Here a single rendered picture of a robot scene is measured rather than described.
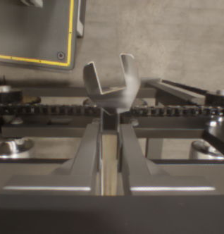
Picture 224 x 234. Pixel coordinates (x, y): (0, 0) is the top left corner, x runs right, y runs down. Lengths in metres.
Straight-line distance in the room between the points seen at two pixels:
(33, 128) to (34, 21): 0.75
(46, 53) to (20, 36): 0.16
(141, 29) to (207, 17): 0.48
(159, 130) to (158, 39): 1.02
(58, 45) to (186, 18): 0.91
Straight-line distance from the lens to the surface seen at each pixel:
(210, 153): 0.57
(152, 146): 0.60
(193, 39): 1.45
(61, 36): 1.02
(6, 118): 0.53
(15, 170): 0.18
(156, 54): 1.35
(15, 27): 1.12
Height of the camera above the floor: 1.30
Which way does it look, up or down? 73 degrees down
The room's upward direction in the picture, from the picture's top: 177 degrees clockwise
